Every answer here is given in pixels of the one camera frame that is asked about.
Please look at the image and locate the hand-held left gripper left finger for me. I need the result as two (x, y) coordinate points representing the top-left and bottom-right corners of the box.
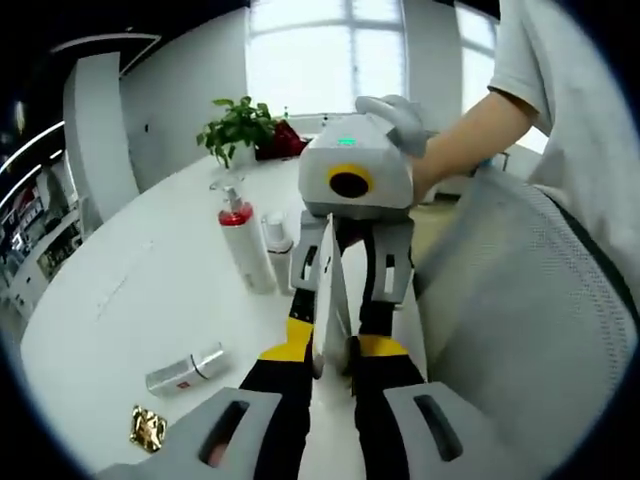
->
(94, 343), (316, 480)

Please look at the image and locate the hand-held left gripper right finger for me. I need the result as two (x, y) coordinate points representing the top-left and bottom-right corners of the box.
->
(351, 335), (531, 480)

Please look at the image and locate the gold skincare sachet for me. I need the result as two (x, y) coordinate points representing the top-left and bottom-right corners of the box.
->
(129, 403), (169, 454)

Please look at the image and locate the red collar skincare spray bottle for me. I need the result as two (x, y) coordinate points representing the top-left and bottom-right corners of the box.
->
(208, 174), (279, 294)

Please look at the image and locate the red bag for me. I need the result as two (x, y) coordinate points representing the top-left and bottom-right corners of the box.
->
(255, 118), (309, 162)

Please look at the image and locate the large bright window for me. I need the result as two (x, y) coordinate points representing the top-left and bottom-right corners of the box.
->
(244, 0), (407, 118)
(453, 0), (501, 87)

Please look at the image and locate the grey chair back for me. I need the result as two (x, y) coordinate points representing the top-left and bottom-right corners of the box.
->
(413, 164), (639, 454)

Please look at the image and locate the green potted plant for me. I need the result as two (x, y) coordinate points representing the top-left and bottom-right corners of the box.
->
(196, 95), (276, 169)

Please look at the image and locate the white square pillar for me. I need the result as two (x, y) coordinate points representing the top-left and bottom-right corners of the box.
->
(62, 49), (142, 227)

